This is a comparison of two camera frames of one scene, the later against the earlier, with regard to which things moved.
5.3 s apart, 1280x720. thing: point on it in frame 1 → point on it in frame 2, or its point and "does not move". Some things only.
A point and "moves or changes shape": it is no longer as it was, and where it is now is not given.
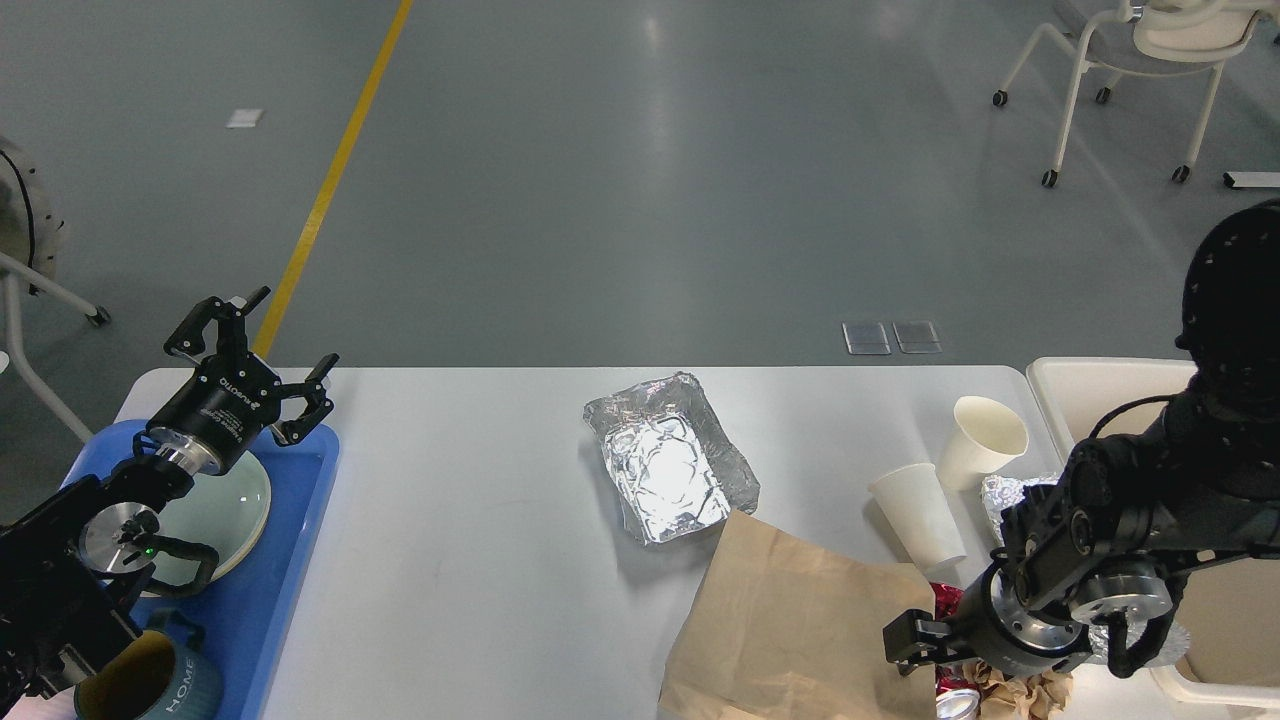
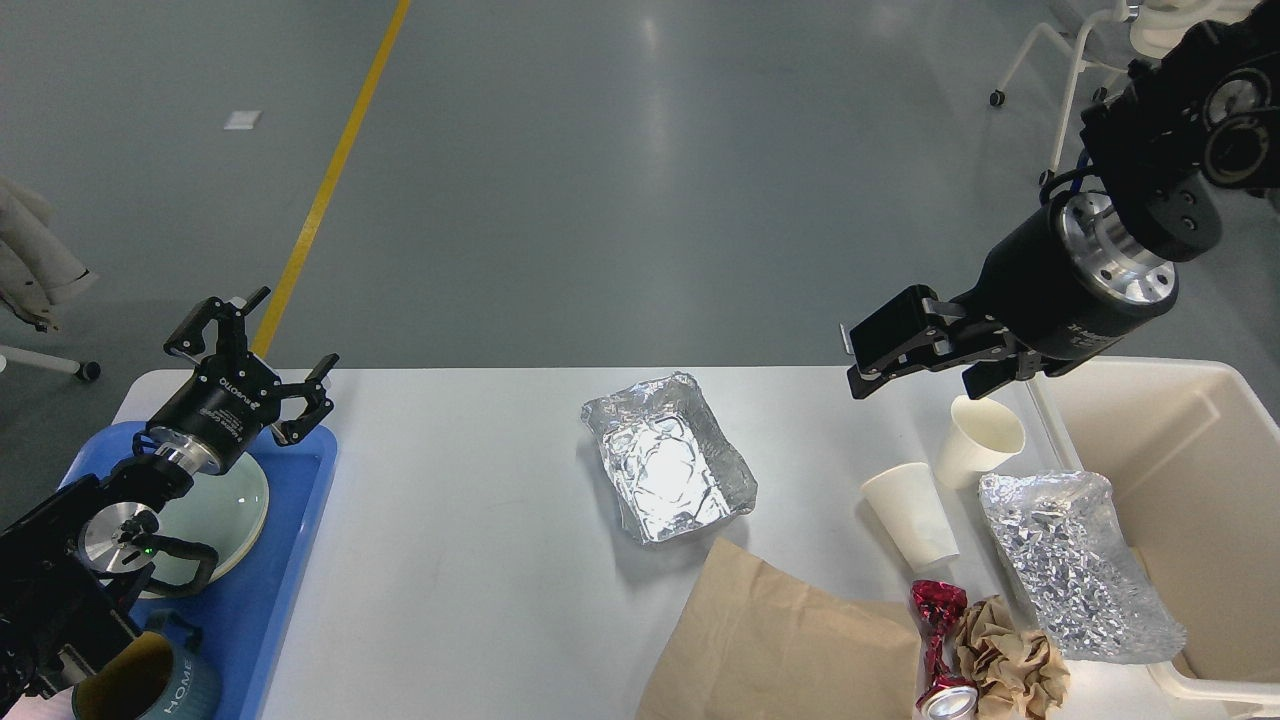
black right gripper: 991,626 → 1070,284
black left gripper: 211,421 does not move
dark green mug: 158,674 does not move
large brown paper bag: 775,630 moves or changes shape
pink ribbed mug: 61,706 does not move
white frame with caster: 14,270 → 38,268
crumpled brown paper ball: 1042,696 does not move
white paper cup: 985,435 does not move
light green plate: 228,512 does not move
